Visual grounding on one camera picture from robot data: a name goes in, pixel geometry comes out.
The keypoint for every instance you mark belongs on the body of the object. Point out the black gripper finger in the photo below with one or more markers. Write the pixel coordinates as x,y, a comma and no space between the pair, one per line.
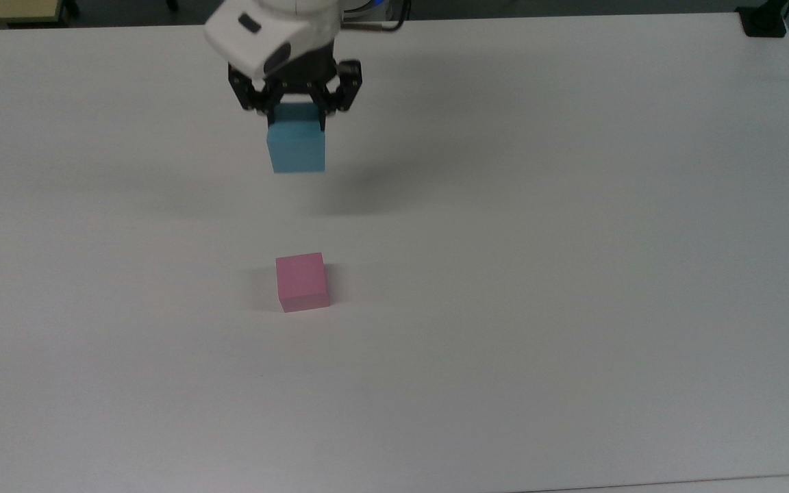
345,85
245,92

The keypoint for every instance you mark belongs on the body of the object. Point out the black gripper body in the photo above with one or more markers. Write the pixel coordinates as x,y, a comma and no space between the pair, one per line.
305,75

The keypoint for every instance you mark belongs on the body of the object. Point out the blue cube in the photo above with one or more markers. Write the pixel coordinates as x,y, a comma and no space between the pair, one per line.
296,144

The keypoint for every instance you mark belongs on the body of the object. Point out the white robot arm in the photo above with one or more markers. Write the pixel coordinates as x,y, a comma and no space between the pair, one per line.
264,27

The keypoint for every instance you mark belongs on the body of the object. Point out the pink cube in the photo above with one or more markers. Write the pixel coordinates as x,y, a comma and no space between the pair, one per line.
301,277

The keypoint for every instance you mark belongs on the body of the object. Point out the wooden desk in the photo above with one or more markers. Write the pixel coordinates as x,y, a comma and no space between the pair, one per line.
7,10

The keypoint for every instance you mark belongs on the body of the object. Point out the black table corner clamp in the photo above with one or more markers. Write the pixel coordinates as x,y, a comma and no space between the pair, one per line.
764,19

